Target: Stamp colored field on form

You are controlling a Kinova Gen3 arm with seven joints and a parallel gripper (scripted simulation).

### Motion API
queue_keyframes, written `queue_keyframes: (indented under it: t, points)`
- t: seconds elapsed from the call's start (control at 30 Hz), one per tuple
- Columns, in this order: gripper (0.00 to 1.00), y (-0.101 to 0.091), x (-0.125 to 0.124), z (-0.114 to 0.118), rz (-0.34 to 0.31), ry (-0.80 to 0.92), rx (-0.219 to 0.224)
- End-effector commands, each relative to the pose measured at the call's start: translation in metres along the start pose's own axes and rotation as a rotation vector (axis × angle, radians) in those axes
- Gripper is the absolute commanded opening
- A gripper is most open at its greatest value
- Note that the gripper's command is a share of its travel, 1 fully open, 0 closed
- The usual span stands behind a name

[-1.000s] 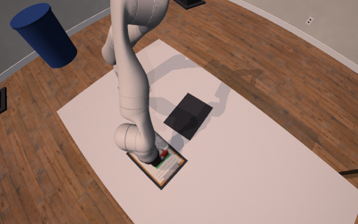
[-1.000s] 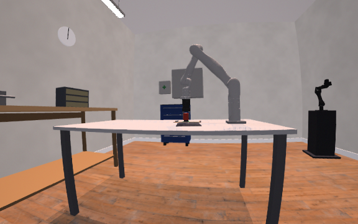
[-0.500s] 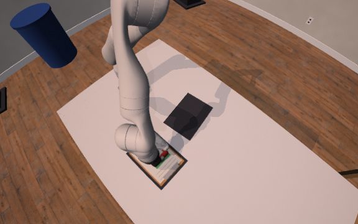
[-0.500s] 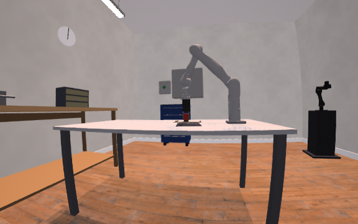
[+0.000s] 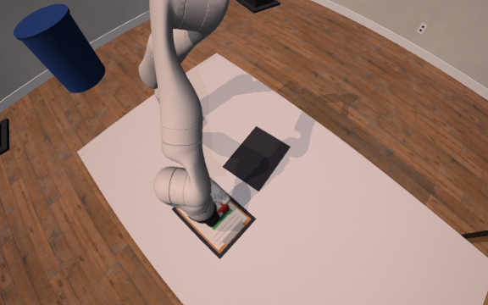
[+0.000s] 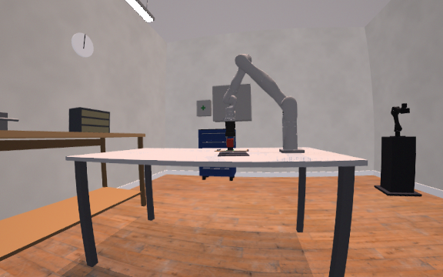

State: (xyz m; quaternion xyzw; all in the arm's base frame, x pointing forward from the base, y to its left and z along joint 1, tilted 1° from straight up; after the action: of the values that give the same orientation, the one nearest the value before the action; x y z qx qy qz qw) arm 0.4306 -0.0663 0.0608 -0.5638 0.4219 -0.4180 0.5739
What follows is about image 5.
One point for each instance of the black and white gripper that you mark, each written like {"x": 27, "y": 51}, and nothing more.
{"x": 218, "y": 195}

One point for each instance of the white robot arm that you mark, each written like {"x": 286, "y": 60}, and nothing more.
{"x": 180, "y": 107}

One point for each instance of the red self-inking stamp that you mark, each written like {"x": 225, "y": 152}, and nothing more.
{"x": 224, "y": 208}

